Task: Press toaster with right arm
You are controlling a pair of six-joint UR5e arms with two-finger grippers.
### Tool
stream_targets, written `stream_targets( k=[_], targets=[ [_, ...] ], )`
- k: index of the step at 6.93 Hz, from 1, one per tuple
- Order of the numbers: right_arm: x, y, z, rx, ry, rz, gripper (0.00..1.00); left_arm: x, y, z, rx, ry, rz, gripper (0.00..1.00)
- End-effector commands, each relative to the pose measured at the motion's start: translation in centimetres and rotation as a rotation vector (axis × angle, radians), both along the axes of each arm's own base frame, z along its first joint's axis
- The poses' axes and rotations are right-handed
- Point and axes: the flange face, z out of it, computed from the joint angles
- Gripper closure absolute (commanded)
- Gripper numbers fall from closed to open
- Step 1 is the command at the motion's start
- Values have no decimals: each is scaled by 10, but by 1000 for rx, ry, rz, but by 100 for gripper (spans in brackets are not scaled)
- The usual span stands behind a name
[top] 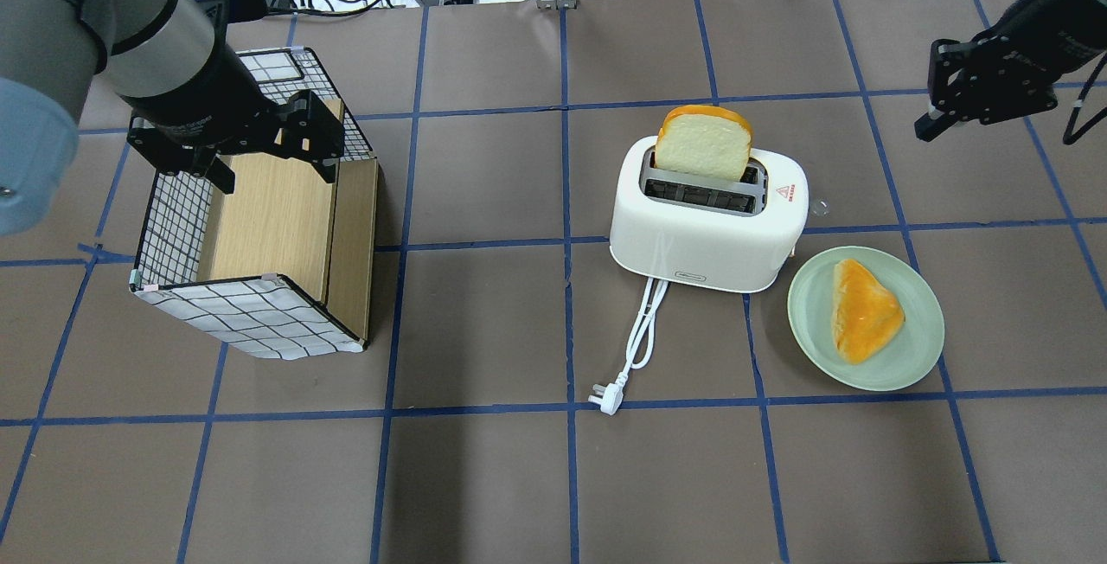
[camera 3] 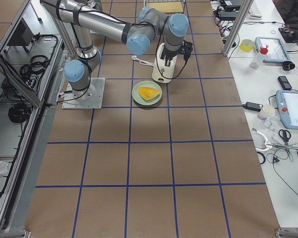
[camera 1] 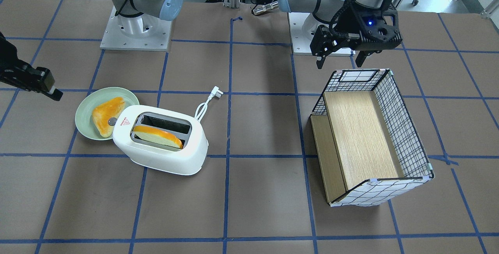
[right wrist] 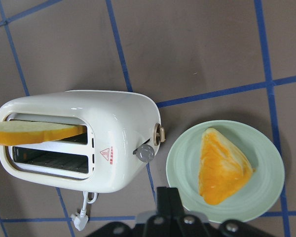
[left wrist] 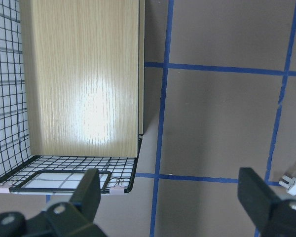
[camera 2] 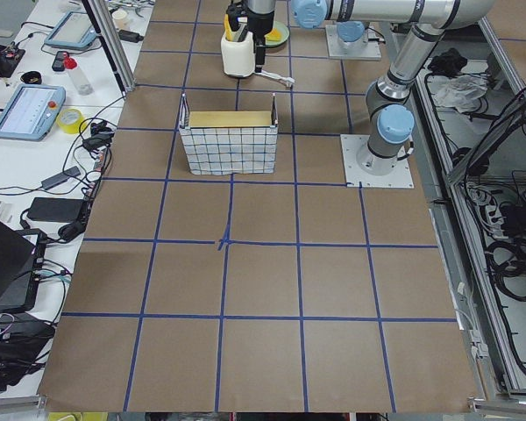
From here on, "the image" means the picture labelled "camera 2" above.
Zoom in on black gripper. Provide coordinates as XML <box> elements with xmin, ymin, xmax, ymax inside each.
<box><xmin>226</xmin><ymin>0</ymin><xmax>275</xmax><ymax>73</ymax></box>

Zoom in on white two-slot toaster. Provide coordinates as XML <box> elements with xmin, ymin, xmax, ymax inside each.
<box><xmin>220</xmin><ymin>32</ymin><xmax>255</xmax><ymax>78</ymax></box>

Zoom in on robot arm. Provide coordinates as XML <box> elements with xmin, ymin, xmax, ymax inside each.
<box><xmin>292</xmin><ymin>0</ymin><xmax>494</xmax><ymax>159</ymax></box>

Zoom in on bread slice in toaster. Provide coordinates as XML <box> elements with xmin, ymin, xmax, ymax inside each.
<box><xmin>224</xmin><ymin>14</ymin><xmax>239</xmax><ymax>42</ymax></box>

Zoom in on toast piece on plate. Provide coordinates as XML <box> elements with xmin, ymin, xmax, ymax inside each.
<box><xmin>265</xmin><ymin>26</ymin><xmax>282</xmax><ymax>45</ymax></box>

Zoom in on light green plate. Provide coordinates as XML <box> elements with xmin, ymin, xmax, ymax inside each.
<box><xmin>265</xmin><ymin>20</ymin><xmax>289</xmax><ymax>47</ymax></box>

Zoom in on wooden board in basket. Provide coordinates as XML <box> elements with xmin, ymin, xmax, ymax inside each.
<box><xmin>188</xmin><ymin>111</ymin><xmax>276</xmax><ymax>128</ymax></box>

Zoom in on paper cup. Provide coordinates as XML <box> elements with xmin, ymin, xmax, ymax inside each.
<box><xmin>111</xmin><ymin>9</ymin><xmax>130</xmax><ymax>30</ymax></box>

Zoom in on far teach pendant tablet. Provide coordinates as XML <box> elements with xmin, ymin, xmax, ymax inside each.
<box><xmin>44</xmin><ymin>11</ymin><xmax>96</xmax><ymax>51</ymax></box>

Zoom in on teach pendant tablet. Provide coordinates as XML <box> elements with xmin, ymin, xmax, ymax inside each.
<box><xmin>0</xmin><ymin>84</ymin><xmax>66</xmax><ymax>141</ymax></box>
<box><xmin>44</xmin><ymin>11</ymin><xmax>96</xmax><ymax>51</ymax></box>

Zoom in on clear bottle with red cap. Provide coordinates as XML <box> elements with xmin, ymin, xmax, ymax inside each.
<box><xmin>63</xmin><ymin>54</ymin><xmax>93</xmax><ymax>96</ymax></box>

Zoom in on yellow tape roll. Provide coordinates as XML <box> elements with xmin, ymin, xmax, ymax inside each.
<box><xmin>56</xmin><ymin>108</ymin><xmax>87</xmax><ymax>134</ymax></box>

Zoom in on small black bowl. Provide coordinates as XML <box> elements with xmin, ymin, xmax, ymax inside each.
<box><xmin>20</xmin><ymin>71</ymin><xmax>42</xmax><ymax>85</ymax></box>

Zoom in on white crumpled cloth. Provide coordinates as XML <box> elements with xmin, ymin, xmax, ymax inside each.
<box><xmin>433</xmin><ymin>75</ymin><xmax>487</xmax><ymax>113</ymax></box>

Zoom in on near teach pendant tablet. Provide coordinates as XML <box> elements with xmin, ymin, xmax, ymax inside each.
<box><xmin>0</xmin><ymin>84</ymin><xmax>66</xmax><ymax>141</ymax></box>

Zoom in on black laptop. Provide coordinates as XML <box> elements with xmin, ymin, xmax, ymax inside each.
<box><xmin>0</xmin><ymin>222</ymin><xmax>46</xmax><ymax>314</ymax></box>

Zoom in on white toaster power cable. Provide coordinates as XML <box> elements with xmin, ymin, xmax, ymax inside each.
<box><xmin>250</xmin><ymin>68</ymin><xmax>296</xmax><ymax>87</ymax></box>

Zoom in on wire basket with checked liner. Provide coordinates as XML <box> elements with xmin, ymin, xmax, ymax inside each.
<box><xmin>179</xmin><ymin>95</ymin><xmax>279</xmax><ymax>175</ymax></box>

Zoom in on aluminium frame post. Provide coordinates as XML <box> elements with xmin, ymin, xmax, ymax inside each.
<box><xmin>82</xmin><ymin>0</ymin><xmax>135</xmax><ymax>96</ymax></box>

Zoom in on coiled black cables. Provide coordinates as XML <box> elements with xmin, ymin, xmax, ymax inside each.
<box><xmin>484</xmin><ymin>236</ymin><xmax>526</xmax><ymax>303</ymax></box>

